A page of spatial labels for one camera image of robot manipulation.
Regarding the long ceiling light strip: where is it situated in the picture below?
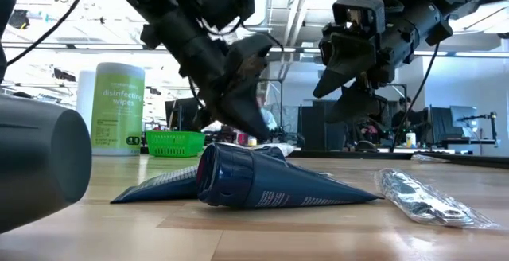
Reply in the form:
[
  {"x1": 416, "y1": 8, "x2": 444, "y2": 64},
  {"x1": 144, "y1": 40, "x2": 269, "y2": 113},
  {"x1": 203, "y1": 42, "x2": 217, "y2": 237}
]
[{"x1": 0, "y1": 42, "x2": 509, "y2": 58}]

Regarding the person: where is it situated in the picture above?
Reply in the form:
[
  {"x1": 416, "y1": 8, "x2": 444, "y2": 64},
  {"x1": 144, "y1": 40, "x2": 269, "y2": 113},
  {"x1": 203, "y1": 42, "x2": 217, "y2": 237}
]
[
  {"x1": 356, "y1": 119, "x2": 385, "y2": 149},
  {"x1": 260, "y1": 93, "x2": 278, "y2": 131},
  {"x1": 391, "y1": 95, "x2": 429, "y2": 134}
]

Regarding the silver nail clipper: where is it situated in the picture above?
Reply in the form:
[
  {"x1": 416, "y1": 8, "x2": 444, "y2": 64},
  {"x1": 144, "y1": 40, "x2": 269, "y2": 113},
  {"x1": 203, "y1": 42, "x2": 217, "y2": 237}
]
[
  {"x1": 373, "y1": 167, "x2": 503, "y2": 231},
  {"x1": 411, "y1": 153, "x2": 438, "y2": 163}
]

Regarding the dark blue toiletry tube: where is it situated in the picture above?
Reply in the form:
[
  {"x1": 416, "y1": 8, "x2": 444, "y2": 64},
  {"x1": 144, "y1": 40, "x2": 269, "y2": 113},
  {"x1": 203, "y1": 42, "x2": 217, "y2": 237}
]
[
  {"x1": 110, "y1": 164, "x2": 200, "y2": 205},
  {"x1": 196, "y1": 142, "x2": 385, "y2": 211}
]

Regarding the small green plastic basket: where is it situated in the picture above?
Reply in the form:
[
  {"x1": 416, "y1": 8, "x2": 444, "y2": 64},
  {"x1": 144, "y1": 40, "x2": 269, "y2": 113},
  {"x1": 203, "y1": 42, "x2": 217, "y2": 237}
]
[{"x1": 144, "y1": 130, "x2": 207, "y2": 159}]

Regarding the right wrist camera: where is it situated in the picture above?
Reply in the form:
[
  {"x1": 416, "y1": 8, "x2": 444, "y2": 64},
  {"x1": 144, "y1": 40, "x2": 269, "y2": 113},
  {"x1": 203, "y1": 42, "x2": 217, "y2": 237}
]
[{"x1": 332, "y1": 0, "x2": 387, "y2": 35}]

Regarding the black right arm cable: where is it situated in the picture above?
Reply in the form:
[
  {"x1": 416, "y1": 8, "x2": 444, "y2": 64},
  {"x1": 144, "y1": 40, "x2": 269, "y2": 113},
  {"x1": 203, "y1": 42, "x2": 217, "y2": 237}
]
[{"x1": 390, "y1": 41, "x2": 441, "y2": 154}]

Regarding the black background rig frame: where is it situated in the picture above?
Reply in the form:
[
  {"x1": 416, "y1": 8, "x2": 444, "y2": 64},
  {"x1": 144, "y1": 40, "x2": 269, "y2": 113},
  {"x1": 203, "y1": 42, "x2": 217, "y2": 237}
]
[
  {"x1": 258, "y1": 78, "x2": 285, "y2": 134},
  {"x1": 387, "y1": 84, "x2": 408, "y2": 111}
]

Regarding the grey background monitor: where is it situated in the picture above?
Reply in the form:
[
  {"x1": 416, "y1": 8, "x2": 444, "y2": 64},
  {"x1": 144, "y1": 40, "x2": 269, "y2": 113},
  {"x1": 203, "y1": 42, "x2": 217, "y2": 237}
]
[{"x1": 449, "y1": 105, "x2": 479, "y2": 130}]

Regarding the black background monitor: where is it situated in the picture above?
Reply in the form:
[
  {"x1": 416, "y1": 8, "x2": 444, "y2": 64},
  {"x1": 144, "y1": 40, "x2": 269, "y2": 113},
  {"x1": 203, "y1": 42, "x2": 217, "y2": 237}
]
[{"x1": 164, "y1": 96, "x2": 200, "y2": 132}]

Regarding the black ceiling-mounted device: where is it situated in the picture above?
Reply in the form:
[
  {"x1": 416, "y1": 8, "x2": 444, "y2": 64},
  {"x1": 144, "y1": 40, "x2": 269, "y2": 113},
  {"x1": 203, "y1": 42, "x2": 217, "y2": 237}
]
[{"x1": 6, "y1": 9, "x2": 31, "y2": 30}]

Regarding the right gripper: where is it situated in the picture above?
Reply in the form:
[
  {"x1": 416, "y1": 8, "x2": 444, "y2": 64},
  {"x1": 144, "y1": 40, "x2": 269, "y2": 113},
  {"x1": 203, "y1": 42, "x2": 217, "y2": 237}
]
[{"x1": 313, "y1": 14, "x2": 425, "y2": 123}]

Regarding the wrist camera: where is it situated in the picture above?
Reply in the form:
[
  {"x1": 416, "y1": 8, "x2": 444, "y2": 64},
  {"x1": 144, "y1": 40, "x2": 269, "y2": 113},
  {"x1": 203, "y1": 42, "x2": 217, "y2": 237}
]
[
  {"x1": 224, "y1": 33, "x2": 275, "y2": 80},
  {"x1": 332, "y1": 0, "x2": 387, "y2": 35}
]

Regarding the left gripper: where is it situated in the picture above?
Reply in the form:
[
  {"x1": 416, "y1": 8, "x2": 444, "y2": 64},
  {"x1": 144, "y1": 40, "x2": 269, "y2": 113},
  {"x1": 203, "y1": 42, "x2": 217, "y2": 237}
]
[{"x1": 178, "y1": 41, "x2": 271, "y2": 141}]

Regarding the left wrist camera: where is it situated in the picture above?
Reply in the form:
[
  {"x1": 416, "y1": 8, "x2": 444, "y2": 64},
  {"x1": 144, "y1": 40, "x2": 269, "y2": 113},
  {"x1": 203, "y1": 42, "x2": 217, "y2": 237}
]
[{"x1": 224, "y1": 33, "x2": 275, "y2": 80}]

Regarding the black partition panel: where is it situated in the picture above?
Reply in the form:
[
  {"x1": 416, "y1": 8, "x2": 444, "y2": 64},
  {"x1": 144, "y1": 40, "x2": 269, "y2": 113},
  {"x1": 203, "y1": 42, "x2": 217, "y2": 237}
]
[{"x1": 297, "y1": 100, "x2": 351, "y2": 153}]

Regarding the dark grey roll-on deodorant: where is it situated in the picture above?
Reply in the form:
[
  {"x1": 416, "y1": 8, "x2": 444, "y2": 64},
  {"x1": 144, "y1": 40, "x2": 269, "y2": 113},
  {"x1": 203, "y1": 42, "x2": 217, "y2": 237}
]
[{"x1": 0, "y1": 95, "x2": 93, "y2": 235}]

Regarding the green disinfecting wipes canister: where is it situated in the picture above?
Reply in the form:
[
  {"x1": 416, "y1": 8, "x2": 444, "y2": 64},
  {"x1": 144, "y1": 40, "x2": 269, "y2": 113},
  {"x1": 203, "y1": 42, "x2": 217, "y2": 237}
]
[{"x1": 90, "y1": 61, "x2": 146, "y2": 157}]

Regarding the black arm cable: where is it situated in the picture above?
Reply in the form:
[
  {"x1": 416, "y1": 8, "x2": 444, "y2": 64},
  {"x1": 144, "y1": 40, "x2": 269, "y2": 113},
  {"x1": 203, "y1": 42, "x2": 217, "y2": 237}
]
[
  {"x1": 390, "y1": 41, "x2": 441, "y2": 154},
  {"x1": 6, "y1": 0, "x2": 97, "y2": 66}
]

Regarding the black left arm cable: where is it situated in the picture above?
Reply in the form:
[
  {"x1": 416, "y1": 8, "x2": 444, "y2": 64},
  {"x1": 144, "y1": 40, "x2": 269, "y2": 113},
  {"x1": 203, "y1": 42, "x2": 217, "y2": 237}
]
[{"x1": 6, "y1": 0, "x2": 97, "y2": 66}]

